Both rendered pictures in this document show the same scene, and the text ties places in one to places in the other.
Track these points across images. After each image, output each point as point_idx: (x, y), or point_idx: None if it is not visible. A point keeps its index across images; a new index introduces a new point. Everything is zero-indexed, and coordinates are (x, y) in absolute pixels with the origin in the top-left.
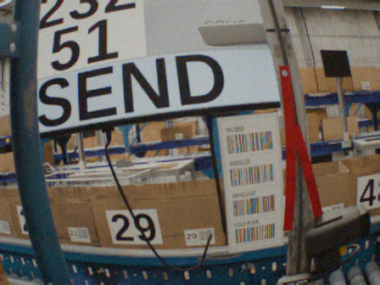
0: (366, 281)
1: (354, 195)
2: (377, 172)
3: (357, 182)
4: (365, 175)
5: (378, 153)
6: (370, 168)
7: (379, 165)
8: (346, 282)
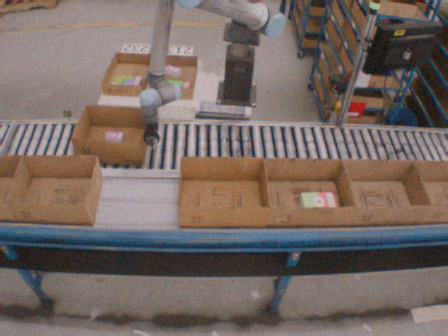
0: None
1: (335, 169)
2: (320, 161)
3: (335, 164)
4: (330, 161)
5: (315, 207)
6: (327, 158)
7: (319, 158)
8: None
